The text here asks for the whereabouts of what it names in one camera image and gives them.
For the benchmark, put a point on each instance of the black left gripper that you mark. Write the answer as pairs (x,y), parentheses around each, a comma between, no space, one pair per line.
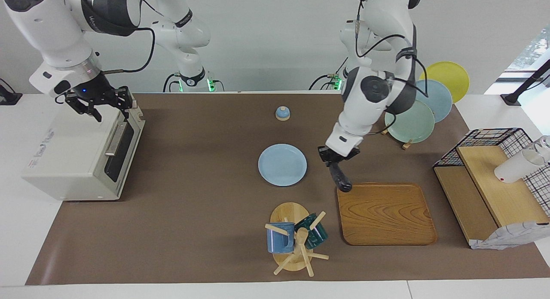
(339,155)

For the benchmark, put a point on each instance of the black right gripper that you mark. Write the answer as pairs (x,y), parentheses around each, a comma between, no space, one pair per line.
(92,93)

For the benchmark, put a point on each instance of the dark purple eggplant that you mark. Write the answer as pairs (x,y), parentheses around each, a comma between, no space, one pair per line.
(341,181)

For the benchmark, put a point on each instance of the toaster oven glass door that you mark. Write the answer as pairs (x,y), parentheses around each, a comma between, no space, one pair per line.
(126,153)

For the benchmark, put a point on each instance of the small light blue plate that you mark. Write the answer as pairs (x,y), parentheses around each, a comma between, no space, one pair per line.
(282,165)

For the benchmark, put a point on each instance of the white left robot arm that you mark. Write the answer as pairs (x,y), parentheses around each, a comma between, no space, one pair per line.
(369,97)

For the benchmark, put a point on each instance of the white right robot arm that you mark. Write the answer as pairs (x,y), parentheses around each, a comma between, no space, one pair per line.
(56,28)

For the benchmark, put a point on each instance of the beige toaster oven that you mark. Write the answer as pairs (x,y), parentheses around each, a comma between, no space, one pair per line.
(64,161)

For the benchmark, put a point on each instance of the wooden mug tree stand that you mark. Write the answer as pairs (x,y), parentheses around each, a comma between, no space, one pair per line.
(290,213)

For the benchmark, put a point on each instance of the wooden serving tray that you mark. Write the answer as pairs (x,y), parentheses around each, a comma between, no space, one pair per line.
(384,215)

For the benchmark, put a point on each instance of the dark green mug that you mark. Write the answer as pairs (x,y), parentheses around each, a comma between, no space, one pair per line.
(316,234)

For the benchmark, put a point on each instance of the wooden plate rack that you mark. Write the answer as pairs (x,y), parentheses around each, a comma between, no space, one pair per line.
(407,145)

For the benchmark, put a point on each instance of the light green plate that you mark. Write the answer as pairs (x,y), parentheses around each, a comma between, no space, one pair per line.
(412,125)

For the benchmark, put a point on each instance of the blue mug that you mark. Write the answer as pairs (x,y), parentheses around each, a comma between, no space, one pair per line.
(279,241)

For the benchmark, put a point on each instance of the large light blue plate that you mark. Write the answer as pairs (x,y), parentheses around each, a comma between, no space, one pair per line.
(438,101)

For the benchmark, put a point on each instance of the brown table mat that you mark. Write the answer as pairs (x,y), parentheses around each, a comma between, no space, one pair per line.
(215,213)

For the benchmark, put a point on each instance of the yellow plate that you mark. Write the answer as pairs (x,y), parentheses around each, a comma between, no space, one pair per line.
(451,75)

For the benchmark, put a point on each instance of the white cup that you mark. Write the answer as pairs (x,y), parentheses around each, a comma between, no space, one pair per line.
(515,168)

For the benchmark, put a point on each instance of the marble patterned cloth strip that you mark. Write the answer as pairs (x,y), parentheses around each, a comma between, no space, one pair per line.
(507,239)

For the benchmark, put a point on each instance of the black clamp stand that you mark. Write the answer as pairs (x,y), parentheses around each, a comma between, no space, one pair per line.
(524,84)

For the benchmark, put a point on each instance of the clear glass cup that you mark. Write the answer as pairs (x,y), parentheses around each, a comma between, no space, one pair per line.
(543,146)

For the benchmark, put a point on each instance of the black desk mount base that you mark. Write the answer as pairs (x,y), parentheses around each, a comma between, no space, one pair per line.
(8,97)

